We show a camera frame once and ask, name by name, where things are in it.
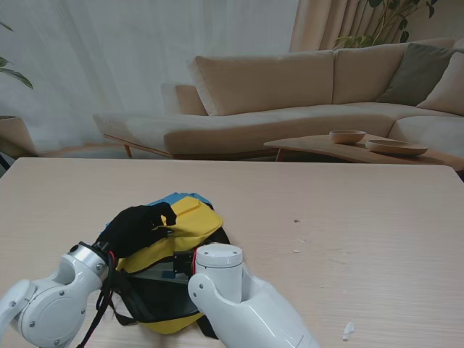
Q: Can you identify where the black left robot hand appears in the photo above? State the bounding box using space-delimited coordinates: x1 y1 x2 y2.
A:
96 202 178 260

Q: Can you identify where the blue and yellow school bag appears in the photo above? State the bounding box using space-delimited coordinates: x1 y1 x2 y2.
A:
96 191 231 340

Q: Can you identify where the beige plant pot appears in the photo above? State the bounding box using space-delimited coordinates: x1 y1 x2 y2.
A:
0 115 38 157

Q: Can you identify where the white sheer curtain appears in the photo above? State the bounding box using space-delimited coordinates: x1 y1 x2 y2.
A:
0 0 302 153

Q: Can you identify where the beige corner sofa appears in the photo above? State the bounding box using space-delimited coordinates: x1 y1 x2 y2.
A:
93 38 464 160

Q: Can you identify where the green plant with long leaves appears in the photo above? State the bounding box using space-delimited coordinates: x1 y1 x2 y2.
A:
0 21 34 90

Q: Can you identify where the wooden coffee table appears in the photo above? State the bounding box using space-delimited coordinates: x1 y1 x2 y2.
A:
263 133 464 171

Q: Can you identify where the small deep wooden bowl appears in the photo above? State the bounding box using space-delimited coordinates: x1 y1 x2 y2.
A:
328 129 367 144

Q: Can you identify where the wide shallow wooden bowl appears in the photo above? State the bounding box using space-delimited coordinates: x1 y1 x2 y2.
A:
364 138 429 157

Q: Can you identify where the beige curtain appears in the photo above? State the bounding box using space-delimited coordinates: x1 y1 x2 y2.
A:
289 0 464 54

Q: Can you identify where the grey sofa cushion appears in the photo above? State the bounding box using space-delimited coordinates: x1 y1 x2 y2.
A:
376 42 460 107

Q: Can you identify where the tall green leafy plant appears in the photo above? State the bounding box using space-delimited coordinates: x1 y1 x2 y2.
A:
335 0 439 50

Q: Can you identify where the cream sofa cushion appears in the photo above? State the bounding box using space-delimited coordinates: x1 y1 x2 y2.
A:
416 51 464 117

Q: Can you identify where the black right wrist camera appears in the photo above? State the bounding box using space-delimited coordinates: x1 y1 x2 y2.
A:
173 252 194 276

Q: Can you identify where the left arm red black cable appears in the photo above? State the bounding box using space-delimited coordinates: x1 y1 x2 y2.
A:
75 249 119 348

